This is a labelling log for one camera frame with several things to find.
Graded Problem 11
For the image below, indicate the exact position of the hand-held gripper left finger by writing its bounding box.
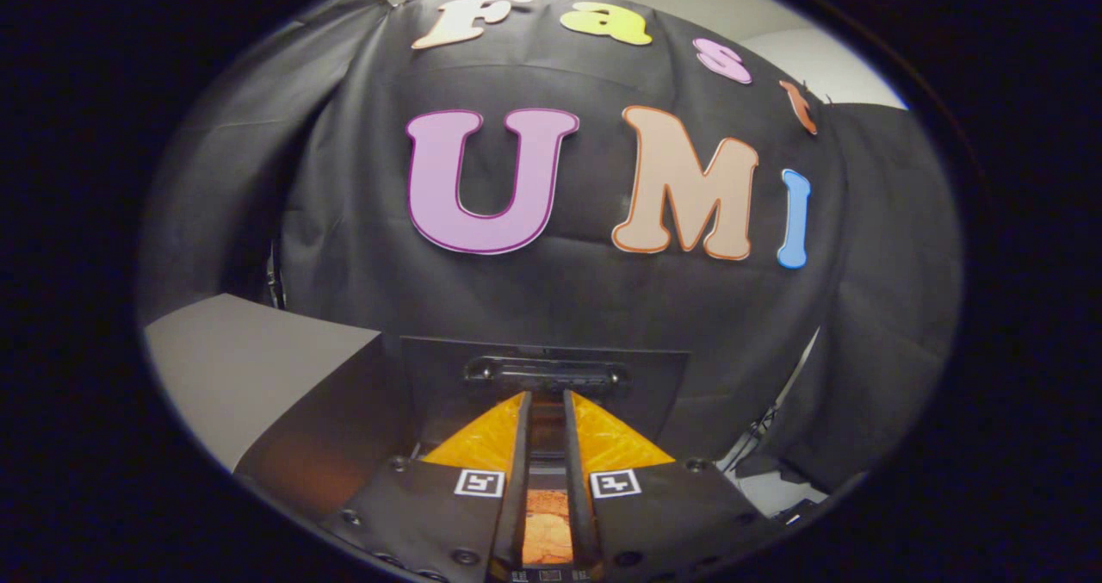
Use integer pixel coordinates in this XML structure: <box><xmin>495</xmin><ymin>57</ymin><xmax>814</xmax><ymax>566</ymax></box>
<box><xmin>319</xmin><ymin>391</ymin><xmax>533</xmax><ymax>583</ymax></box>

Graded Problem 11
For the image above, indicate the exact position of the beige cabinet with dark sides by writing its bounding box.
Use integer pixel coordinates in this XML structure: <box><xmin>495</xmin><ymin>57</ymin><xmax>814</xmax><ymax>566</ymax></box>
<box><xmin>142</xmin><ymin>293</ymin><xmax>414</xmax><ymax>524</ymax></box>

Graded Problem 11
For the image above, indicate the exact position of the orange garment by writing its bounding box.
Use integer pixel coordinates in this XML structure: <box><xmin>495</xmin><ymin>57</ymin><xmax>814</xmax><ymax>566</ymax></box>
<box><xmin>522</xmin><ymin>398</ymin><xmax>576</xmax><ymax>567</ymax></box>

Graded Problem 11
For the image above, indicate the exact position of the black backdrop cloth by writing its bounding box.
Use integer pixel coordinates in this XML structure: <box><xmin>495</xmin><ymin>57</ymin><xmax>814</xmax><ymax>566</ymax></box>
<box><xmin>138</xmin><ymin>0</ymin><xmax>963</xmax><ymax>493</ymax></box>

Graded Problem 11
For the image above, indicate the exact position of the black box with white label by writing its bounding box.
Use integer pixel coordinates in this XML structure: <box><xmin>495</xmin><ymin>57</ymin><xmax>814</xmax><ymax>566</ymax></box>
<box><xmin>775</xmin><ymin>497</ymin><xmax>832</xmax><ymax>528</ymax></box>

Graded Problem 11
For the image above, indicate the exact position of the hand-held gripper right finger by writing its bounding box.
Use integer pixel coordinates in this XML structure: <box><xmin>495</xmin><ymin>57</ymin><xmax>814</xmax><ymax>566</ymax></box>
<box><xmin>564</xmin><ymin>389</ymin><xmax>780</xmax><ymax>583</ymax></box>

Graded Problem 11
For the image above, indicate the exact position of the black light stand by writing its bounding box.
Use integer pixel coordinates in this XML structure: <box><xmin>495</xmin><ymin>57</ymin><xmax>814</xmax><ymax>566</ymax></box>
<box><xmin>721</xmin><ymin>333</ymin><xmax>819</xmax><ymax>474</ymax></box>

